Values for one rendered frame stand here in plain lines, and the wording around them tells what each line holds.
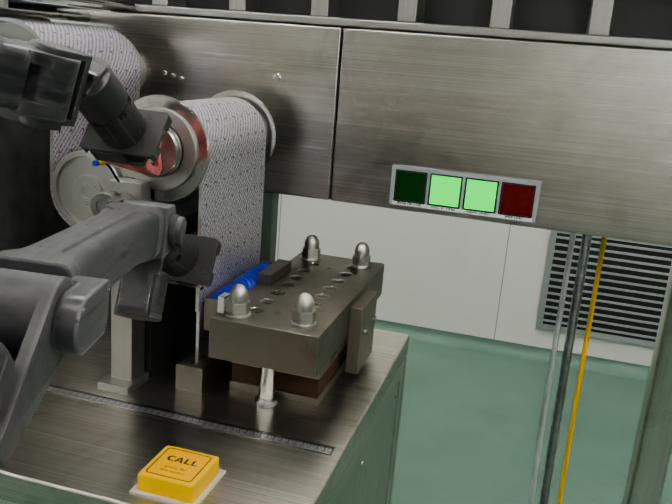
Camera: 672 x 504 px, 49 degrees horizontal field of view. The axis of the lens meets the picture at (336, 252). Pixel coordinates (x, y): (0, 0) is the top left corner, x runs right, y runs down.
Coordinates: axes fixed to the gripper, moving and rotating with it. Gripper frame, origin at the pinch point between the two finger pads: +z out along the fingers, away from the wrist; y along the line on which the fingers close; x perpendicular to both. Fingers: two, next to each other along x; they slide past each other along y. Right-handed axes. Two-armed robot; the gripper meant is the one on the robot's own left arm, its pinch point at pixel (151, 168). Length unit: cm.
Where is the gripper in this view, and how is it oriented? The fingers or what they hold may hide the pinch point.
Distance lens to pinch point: 103.0
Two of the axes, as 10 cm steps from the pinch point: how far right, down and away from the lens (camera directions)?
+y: 9.6, 1.5, -2.3
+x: 2.3, -9.0, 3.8
